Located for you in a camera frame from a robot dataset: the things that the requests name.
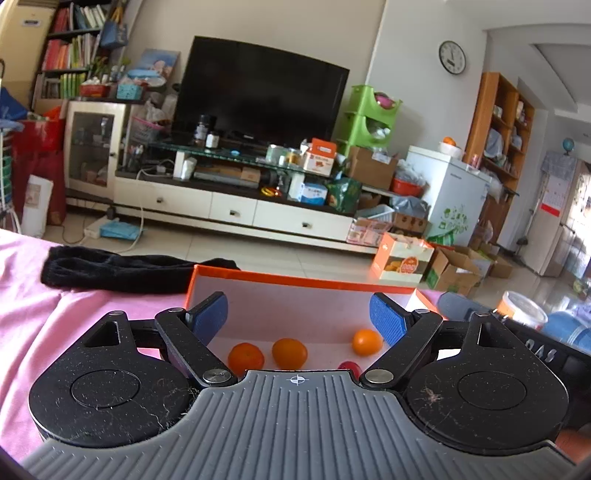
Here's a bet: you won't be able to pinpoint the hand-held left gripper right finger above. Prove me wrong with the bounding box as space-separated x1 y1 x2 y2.
359 292 519 389

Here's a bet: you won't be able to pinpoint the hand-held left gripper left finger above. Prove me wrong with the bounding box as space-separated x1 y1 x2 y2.
76 292 239 388

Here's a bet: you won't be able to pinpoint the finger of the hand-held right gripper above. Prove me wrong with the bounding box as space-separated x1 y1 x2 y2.
436 293 498 323

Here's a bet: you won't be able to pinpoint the orange mandarin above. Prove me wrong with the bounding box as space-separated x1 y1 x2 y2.
352 329 384 356
228 343 266 377
271 338 308 371

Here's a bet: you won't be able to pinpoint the orange cardboard box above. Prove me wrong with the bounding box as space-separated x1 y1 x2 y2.
185 264 450 372

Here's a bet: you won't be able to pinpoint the open cardboard boxes on floor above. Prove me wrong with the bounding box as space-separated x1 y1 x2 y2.
425 247 514 297

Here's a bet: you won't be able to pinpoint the orange canister with white lid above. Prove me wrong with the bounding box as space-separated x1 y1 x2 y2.
496 291 549 331

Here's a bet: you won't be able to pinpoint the orange fruit carton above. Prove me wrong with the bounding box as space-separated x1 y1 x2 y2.
370 232 435 284

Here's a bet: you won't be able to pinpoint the clear box of red packets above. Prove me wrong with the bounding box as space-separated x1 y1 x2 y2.
346 218 393 248

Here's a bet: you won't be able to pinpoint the black knitted cloth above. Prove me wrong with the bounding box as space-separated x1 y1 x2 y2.
41 246 242 294

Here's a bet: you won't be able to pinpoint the white chest freezer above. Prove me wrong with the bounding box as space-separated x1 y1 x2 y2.
405 145 493 246

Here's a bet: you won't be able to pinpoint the white refrigerator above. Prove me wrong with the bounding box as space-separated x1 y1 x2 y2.
526 154 591 278

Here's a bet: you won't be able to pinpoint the white television stand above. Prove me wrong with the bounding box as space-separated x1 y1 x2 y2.
113 138 385 253

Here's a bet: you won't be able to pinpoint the blue rag on floor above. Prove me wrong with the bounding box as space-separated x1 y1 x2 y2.
99 220 142 241

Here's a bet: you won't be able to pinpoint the green foil bag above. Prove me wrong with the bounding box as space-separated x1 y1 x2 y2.
325 178 363 214

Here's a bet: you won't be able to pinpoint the red plastic basin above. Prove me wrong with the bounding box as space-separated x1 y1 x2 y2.
392 178 426 197

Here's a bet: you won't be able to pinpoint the blue and white box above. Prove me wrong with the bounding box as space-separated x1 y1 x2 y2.
300 182 329 206

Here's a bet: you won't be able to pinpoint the white power strip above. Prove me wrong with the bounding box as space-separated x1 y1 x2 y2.
84 217 112 239

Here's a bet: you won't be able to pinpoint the brown cardboard box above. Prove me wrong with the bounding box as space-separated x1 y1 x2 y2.
346 145 399 190

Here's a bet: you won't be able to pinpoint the pink flower-print tablecloth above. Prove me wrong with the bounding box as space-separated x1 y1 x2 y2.
0 228 462 462

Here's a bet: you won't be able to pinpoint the orange and white medicine box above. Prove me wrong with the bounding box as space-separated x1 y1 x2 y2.
302 137 338 175

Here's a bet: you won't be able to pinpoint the wooden shelf unit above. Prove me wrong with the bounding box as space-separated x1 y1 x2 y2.
464 71 536 246

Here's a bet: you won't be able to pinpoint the green stacking bins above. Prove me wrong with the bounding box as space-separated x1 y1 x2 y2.
335 84 402 154

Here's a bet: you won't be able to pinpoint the white paper bag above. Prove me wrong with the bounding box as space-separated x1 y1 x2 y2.
21 174 54 239

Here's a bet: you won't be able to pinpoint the white glass-door cabinet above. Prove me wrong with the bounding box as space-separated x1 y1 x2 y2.
64 100 133 190

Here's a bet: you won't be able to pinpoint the black flat-screen television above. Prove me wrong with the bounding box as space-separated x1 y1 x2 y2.
174 36 351 148

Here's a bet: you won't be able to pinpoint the red shopping bags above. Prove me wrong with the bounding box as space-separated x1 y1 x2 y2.
11 106 68 227

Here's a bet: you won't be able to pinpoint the framed photo picture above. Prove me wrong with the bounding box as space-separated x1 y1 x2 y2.
139 48 181 88

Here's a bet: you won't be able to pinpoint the blue gift bag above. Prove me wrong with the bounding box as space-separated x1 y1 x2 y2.
100 9 128 49

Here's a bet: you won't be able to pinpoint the bookshelf with books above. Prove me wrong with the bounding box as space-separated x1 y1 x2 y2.
31 0 117 112

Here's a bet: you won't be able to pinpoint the beige standing air conditioner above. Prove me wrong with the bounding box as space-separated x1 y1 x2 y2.
0 0 59 114

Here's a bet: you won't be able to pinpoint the round wall clock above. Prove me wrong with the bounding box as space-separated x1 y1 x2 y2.
438 41 467 75

